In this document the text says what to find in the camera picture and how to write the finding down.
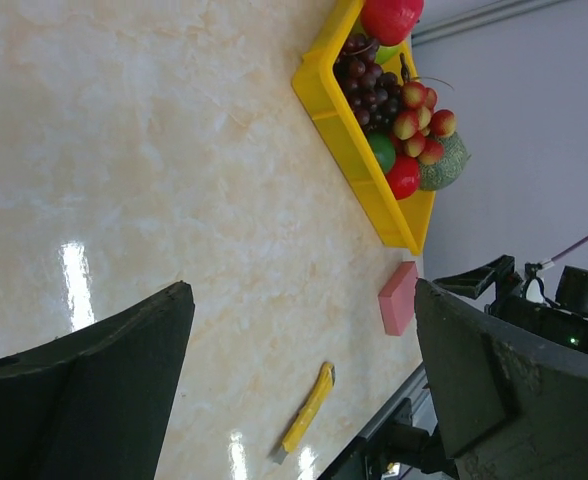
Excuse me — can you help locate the red-yellow cherry bunch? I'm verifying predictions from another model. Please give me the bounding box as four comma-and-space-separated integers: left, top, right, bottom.
391, 79, 457, 165

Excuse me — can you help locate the red tomato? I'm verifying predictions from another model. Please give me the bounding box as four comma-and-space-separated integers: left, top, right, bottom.
385, 155, 420, 200

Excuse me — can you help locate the yellow utility knife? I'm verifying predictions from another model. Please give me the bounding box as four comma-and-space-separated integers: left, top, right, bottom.
274, 362, 336, 464

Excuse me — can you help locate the yellow plastic tray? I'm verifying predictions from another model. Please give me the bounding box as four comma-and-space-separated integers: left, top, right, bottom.
292, 0, 436, 255

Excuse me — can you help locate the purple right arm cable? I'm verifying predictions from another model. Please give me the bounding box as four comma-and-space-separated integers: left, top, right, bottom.
543, 225, 588, 266

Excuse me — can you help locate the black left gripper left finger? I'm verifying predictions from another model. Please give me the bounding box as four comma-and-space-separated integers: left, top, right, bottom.
0, 282, 195, 479

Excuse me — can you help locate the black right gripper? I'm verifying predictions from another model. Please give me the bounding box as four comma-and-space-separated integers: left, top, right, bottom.
435, 255, 588, 354

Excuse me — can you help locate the dark purple grape bunch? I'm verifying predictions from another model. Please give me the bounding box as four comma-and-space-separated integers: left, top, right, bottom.
333, 33, 401, 134

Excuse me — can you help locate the green apple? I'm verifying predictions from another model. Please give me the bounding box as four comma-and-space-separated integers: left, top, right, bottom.
375, 43, 403, 65

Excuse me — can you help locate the red apple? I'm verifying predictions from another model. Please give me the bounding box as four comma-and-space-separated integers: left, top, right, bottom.
360, 0, 424, 46

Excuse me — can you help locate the pink express box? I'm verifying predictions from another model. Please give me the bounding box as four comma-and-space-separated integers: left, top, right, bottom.
378, 261, 418, 337

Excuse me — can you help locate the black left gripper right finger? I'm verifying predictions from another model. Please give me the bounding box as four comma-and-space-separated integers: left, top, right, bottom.
415, 279, 588, 479

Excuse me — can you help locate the green lime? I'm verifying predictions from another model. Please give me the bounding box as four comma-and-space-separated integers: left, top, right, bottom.
366, 132, 396, 174

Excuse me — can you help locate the green netted melon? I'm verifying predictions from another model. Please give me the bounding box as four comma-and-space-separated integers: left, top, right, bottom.
419, 132, 471, 191

